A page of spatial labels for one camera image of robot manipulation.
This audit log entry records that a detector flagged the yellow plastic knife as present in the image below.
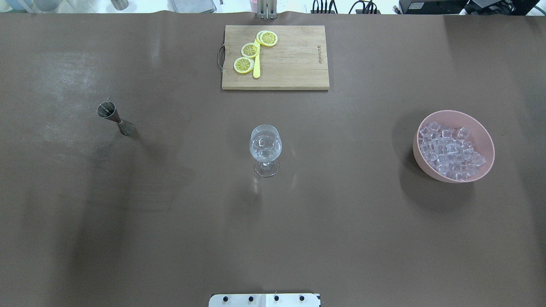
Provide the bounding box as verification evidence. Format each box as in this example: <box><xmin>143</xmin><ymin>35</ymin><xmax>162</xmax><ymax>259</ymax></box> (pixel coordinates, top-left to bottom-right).
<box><xmin>252</xmin><ymin>38</ymin><xmax>261</xmax><ymax>79</ymax></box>

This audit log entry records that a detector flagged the far lemon slice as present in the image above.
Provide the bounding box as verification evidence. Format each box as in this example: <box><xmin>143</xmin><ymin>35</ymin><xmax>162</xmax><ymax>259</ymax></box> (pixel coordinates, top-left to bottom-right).
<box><xmin>256</xmin><ymin>30</ymin><xmax>278</xmax><ymax>47</ymax></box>

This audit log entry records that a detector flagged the steel double jigger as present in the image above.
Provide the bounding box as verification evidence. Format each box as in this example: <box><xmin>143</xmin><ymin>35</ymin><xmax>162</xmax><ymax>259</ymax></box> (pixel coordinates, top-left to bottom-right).
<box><xmin>97</xmin><ymin>101</ymin><xmax>135</xmax><ymax>136</ymax></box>

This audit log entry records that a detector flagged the clear wine glass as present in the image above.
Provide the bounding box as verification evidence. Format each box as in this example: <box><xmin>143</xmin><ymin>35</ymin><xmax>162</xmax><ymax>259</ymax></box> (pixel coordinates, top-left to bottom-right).
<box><xmin>249</xmin><ymin>125</ymin><xmax>282</xmax><ymax>177</ymax></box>

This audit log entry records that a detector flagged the lemon slice near handle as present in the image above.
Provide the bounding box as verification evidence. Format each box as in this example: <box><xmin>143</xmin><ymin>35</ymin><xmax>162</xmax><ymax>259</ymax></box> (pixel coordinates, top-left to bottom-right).
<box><xmin>233</xmin><ymin>57</ymin><xmax>254</xmax><ymax>74</ymax></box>

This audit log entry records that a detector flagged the wooden cutting board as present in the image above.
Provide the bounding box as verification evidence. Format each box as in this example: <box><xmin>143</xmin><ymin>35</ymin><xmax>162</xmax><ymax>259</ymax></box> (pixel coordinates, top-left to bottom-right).
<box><xmin>221</xmin><ymin>25</ymin><xmax>330</xmax><ymax>91</ymax></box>

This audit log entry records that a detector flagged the aluminium frame post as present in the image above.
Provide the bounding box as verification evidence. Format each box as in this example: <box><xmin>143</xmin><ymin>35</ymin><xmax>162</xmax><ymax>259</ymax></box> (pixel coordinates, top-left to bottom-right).
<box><xmin>257</xmin><ymin>0</ymin><xmax>278</xmax><ymax>20</ymax></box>

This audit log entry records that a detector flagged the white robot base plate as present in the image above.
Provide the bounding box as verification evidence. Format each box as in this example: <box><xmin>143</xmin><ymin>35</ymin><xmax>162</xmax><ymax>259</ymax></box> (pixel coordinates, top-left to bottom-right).
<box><xmin>208</xmin><ymin>293</ymin><xmax>322</xmax><ymax>307</ymax></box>

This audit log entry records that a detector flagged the middle lemon slice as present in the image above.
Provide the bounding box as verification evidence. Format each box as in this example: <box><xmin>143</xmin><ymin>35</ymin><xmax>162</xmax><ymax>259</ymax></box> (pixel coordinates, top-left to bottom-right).
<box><xmin>241</xmin><ymin>42</ymin><xmax>261</xmax><ymax>59</ymax></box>

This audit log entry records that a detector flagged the pink plastic bowl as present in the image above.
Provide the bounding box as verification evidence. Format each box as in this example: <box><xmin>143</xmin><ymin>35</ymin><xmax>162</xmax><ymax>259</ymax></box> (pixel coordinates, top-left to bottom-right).
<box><xmin>412</xmin><ymin>110</ymin><xmax>496</xmax><ymax>183</ymax></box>

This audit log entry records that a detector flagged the pile of clear ice cubes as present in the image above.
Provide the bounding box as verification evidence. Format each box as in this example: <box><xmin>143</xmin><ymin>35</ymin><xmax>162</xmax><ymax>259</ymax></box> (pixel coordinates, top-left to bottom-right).
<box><xmin>417</xmin><ymin>121</ymin><xmax>488</xmax><ymax>182</ymax></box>

